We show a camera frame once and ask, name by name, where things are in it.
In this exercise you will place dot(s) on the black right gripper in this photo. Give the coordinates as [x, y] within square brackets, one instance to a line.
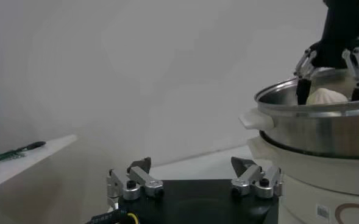
[343, 24]

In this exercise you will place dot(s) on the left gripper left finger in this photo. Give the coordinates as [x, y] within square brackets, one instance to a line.
[142, 179]

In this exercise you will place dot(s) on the stainless steel steamer basket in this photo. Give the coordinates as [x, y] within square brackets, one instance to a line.
[319, 131]

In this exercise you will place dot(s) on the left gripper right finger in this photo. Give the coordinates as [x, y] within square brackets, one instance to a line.
[252, 179]

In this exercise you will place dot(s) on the white side table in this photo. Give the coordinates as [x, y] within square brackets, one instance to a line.
[30, 164]

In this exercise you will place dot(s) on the white steamed baozi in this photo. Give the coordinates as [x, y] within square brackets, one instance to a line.
[327, 96]

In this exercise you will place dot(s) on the white electric cooker base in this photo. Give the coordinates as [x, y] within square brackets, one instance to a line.
[313, 182]

